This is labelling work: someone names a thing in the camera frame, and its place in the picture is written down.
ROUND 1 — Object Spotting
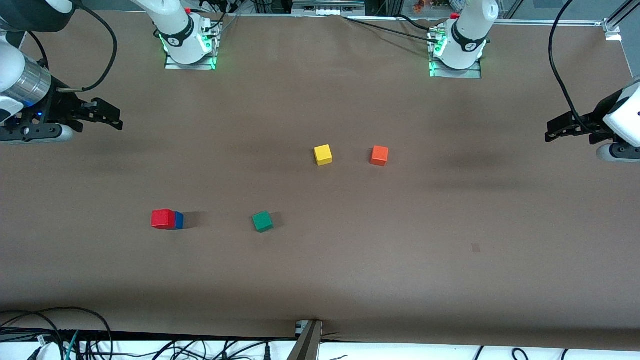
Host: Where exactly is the black right arm strapped cable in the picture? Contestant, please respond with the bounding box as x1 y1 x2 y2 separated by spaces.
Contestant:
27 31 50 69

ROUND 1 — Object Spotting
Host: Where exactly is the green wooden block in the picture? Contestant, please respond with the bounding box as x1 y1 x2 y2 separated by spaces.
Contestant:
252 210 274 233

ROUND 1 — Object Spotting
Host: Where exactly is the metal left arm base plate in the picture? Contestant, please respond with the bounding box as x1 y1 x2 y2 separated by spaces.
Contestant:
428 30 483 79

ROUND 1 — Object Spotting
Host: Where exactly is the black looping cable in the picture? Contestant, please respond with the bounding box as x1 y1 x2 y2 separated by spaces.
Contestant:
0 306 115 360

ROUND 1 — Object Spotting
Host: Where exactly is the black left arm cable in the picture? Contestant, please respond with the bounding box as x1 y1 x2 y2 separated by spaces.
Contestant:
549 0 601 133

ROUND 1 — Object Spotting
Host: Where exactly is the aluminium table edge rail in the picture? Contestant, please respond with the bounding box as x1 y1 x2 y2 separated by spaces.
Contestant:
482 19 606 27

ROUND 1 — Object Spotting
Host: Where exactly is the white power strip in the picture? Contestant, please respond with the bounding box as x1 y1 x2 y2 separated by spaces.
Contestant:
292 0 366 16

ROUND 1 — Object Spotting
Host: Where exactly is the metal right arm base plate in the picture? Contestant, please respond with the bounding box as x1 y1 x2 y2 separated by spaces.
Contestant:
164 20 219 71

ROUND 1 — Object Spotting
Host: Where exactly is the black base cable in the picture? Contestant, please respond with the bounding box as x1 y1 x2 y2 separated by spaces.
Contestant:
345 15 442 44

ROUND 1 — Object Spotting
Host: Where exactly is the red wooden block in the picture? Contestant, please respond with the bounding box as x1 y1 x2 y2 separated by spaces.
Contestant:
151 209 177 230

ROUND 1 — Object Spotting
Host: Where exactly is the aluminium corner bracket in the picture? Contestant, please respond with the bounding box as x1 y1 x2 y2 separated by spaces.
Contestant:
603 19 624 42

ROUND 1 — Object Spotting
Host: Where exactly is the black right gripper plug cable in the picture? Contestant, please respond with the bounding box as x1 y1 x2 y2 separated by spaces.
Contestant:
55 0 119 94

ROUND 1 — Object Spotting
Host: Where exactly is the teal cable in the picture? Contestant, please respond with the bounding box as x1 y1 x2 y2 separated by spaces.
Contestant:
64 330 81 360

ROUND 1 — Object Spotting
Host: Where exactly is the aluminium frame post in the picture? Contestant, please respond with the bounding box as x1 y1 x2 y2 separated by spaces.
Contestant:
287 320 324 360

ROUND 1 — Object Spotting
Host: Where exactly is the white desk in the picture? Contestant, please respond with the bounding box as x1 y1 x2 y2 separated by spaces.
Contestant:
0 330 640 360

